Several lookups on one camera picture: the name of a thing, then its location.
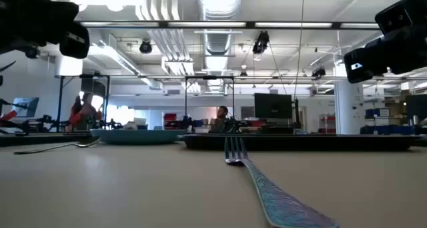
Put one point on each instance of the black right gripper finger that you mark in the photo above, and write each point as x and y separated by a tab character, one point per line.
367	64

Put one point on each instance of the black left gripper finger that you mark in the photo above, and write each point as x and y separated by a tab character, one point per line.
75	43

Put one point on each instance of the black plastic tray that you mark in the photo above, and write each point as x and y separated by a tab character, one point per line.
300	143

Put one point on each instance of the blue round plate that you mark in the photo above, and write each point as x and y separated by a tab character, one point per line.
136	137

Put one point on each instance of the black red background robot arm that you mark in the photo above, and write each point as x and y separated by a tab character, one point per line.
13	121

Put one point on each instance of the black ceiling-hung reel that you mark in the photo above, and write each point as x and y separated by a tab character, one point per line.
261	43
145	47
32	52

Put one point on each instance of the white round column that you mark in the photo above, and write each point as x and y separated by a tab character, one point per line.
348	104

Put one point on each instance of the blue storage bins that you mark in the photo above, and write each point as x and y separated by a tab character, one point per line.
383	124

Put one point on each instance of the black monitor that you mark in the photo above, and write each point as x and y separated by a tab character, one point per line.
273	105

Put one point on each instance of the red storage bins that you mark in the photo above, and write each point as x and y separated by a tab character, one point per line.
170	117

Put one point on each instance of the seated person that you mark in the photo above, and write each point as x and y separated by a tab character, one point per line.
219	119

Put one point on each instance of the black metal frame stand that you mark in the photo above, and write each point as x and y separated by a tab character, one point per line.
60	101
185	101

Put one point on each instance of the wall screen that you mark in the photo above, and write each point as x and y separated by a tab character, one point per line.
26	107

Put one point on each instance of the black aluminium table frame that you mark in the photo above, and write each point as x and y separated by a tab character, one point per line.
33	139

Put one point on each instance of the black overhead frame bar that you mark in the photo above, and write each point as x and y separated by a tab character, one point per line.
213	24

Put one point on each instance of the silver ceiling air duct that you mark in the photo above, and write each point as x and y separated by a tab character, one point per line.
218	4

